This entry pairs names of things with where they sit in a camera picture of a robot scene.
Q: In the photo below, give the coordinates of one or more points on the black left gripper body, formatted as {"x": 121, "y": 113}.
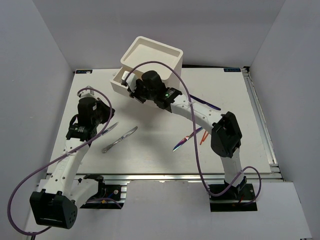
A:
{"x": 99, "y": 117}

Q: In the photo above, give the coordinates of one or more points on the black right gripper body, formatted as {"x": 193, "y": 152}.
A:
{"x": 141, "y": 93}

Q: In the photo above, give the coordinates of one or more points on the white drawer box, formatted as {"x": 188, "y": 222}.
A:
{"x": 166, "y": 60}

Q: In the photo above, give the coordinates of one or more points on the rainbow iridescent knife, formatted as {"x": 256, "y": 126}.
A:
{"x": 185, "y": 139}

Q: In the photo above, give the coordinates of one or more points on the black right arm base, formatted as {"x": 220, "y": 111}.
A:
{"x": 229, "y": 202}

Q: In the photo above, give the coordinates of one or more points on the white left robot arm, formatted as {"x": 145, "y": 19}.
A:
{"x": 57, "y": 204}

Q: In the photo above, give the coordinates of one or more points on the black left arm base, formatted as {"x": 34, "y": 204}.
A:
{"x": 106, "y": 195}

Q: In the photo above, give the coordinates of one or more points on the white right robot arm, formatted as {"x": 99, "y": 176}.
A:
{"x": 223, "y": 128}

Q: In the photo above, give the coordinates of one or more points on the ornate silver knife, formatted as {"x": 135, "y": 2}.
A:
{"x": 126, "y": 135}

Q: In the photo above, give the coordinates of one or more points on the left black XDOF label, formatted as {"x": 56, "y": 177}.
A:
{"x": 83, "y": 71}

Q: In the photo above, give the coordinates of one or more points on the black xdof label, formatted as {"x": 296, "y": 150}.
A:
{"x": 83, "y": 71}
{"x": 232, "y": 70}

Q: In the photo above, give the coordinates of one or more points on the dark blue knife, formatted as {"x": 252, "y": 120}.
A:
{"x": 201, "y": 101}

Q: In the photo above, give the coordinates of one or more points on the orange chopstick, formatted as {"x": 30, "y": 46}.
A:
{"x": 203, "y": 138}
{"x": 205, "y": 134}

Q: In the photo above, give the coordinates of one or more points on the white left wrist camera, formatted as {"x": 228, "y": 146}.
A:
{"x": 86, "y": 93}

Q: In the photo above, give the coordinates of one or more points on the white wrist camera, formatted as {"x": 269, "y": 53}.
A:
{"x": 86, "y": 93}
{"x": 125, "y": 79}

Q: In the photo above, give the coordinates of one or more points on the green handled knife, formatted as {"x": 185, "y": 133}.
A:
{"x": 110, "y": 128}

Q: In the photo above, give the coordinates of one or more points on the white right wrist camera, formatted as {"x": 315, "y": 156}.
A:
{"x": 125, "y": 79}

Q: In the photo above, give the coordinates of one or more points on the aluminium table frame rail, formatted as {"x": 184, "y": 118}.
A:
{"x": 275, "y": 174}

